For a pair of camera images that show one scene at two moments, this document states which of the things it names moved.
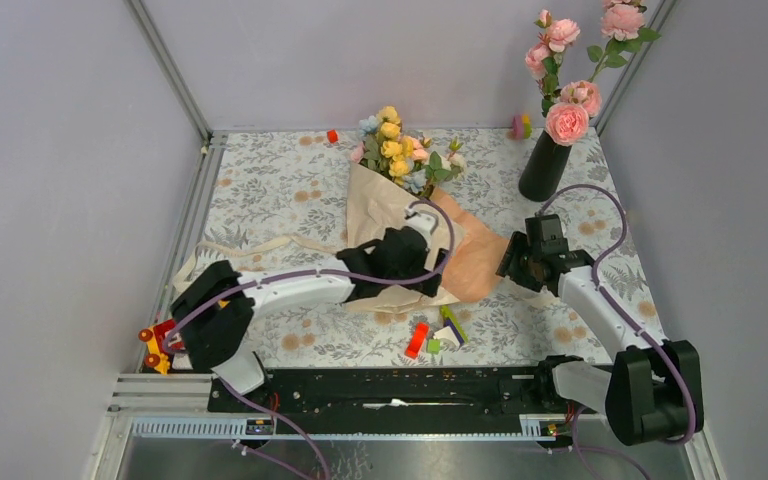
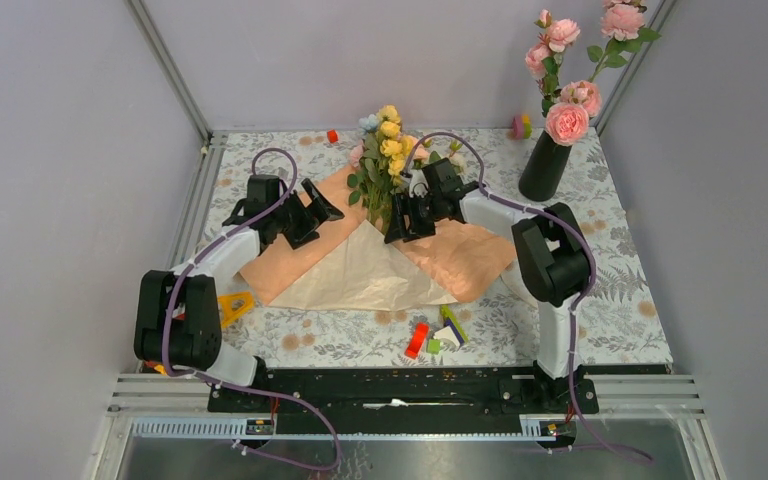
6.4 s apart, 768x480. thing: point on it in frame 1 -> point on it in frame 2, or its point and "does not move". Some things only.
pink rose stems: x=569 y=106 does not move
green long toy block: x=447 y=313 does not move
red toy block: x=417 y=340 does not move
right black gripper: x=509 y=263 -> x=405 y=206
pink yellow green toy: x=521 y=127 does not move
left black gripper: x=437 y=263 -> x=312 y=215
